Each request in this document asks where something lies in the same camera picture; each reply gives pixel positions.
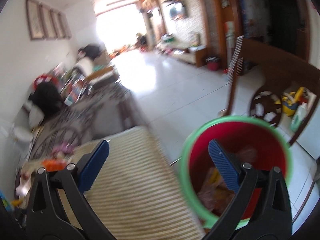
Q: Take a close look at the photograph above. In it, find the black bag on table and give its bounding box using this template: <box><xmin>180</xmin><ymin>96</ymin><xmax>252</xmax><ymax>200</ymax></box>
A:
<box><xmin>28</xmin><ymin>82</ymin><xmax>65</xmax><ymax>119</ymax></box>

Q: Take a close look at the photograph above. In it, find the low TV cabinet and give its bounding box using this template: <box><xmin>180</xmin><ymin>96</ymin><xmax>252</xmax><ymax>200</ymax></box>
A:
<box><xmin>155</xmin><ymin>41</ymin><xmax>208</xmax><ymax>68</ymax></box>

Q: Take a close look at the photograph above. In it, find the framed wall picture set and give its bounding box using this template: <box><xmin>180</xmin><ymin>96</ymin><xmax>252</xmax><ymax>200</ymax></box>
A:
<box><xmin>25</xmin><ymin>0</ymin><xmax>72</xmax><ymax>41</ymax></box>

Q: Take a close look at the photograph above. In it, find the dark wooden chair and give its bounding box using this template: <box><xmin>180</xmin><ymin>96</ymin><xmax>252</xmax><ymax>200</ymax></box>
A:
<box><xmin>223</xmin><ymin>36</ymin><xmax>319</xmax><ymax>145</ymax></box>

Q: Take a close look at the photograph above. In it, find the red bin with green rim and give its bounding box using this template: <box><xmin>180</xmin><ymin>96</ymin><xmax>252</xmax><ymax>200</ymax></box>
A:
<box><xmin>179</xmin><ymin>115</ymin><xmax>293</xmax><ymax>229</ymax></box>

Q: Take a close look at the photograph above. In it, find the yellow toy container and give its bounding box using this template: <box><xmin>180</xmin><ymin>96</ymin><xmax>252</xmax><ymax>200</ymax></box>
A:
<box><xmin>282</xmin><ymin>87</ymin><xmax>309</xmax><ymax>116</ymax></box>

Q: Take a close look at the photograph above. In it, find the red waste basket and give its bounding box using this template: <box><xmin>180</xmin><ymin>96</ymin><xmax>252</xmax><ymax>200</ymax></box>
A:
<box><xmin>206</xmin><ymin>57</ymin><xmax>220</xmax><ymax>71</ymax></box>

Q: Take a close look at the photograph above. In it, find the wall mounted television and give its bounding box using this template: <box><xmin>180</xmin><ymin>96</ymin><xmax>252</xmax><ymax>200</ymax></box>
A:
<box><xmin>167</xmin><ymin>2</ymin><xmax>187</xmax><ymax>21</ymax></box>

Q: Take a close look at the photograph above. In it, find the green detergent bottle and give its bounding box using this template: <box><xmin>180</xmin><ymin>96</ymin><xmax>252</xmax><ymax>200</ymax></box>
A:
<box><xmin>290</xmin><ymin>102</ymin><xmax>308</xmax><ymax>132</ymax></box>

